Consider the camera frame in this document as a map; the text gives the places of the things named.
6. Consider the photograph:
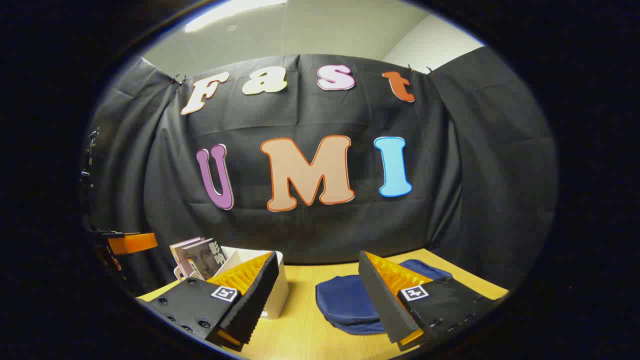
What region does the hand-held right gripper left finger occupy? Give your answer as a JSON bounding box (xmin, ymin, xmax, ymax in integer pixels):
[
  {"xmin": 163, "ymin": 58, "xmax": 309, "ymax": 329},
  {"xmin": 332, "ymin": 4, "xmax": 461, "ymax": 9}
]
[{"xmin": 136, "ymin": 251, "xmax": 280, "ymax": 352}]

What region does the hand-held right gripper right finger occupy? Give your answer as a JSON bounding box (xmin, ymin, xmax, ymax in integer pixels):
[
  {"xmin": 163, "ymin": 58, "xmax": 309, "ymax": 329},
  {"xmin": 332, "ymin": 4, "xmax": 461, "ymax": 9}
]
[{"xmin": 358, "ymin": 251, "xmax": 508, "ymax": 351}]

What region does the white bookshelf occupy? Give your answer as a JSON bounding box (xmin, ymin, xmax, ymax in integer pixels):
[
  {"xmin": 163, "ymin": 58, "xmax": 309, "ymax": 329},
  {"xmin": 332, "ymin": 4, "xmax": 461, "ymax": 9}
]
[{"xmin": 173, "ymin": 246, "xmax": 290, "ymax": 321}]

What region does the blue schoolbag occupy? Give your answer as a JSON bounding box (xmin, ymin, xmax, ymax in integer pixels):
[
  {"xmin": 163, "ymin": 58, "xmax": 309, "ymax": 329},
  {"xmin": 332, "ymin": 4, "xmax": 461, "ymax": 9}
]
[{"xmin": 315, "ymin": 258, "xmax": 453, "ymax": 336}]

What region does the dark portrait cover book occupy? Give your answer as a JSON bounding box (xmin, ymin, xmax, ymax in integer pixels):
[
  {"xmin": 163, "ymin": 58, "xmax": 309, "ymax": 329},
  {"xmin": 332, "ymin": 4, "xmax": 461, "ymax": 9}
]
[{"xmin": 182, "ymin": 238, "xmax": 228, "ymax": 281}]

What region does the black backdrop cloth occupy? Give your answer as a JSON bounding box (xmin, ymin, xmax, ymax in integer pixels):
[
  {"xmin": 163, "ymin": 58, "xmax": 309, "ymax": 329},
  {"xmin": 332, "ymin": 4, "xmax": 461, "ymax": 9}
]
[{"xmin": 82, "ymin": 46, "xmax": 558, "ymax": 301}]

